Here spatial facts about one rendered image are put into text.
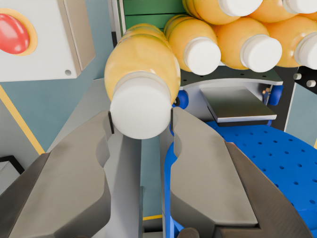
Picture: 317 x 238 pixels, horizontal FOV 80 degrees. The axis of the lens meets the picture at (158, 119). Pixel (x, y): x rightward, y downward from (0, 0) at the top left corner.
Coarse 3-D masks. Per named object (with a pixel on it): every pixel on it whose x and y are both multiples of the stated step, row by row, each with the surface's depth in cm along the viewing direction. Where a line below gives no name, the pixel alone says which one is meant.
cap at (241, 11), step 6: (222, 0) 20; (228, 0) 19; (234, 0) 19; (240, 0) 19; (246, 0) 19; (252, 0) 19; (258, 0) 19; (228, 6) 19; (234, 6) 19; (240, 6) 19; (246, 6) 19; (252, 6) 19; (258, 6) 19; (234, 12) 19; (240, 12) 19; (246, 12) 19
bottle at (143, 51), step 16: (128, 32) 21; (144, 32) 18; (160, 32) 24; (128, 48) 14; (144, 48) 14; (160, 48) 15; (112, 64) 14; (128, 64) 13; (144, 64) 13; (160, 64) 14; (176, 64) 16; (112, 80) 14; (160, 80) 13; (176, 80) 15; (112, 96) 13; (176, 96) 16
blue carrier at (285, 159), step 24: (240, 144) 36; (264, 144) 36; (288, 144) 35; (168, 168) 32; (264, 168) 31; (288, 168) 31; (312, 168) 31; (168, 192) 29; (288, 192) 27; (312, 192) 27; (168, 216) 33; (312, 216) 24
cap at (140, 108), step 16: (128, 80) 12; (144, 80) 12; (128, 96) 11; (144, 96) 11; (160, 96) 11; (112, 112) 12; (128, 112) 12; (144, 112) 12; (160, 112) 12; (128, 128) 12; (144, 128) 12; (160, 128) 12
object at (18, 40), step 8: (0, 16) 17; (8, 16) 17; (0, 24) 18; (8, 24) 18; (16, 24) 18; (0, 32) 18; (8, 32) 18; (16, 32) 18; (24, 32) 18; (0, 40) 18; (8, 40) 18; (16, 40) 18; (24, 40) 18; (0, 48) 19; (8, 48) 19; (16, 48) 19; (24, 48) 19
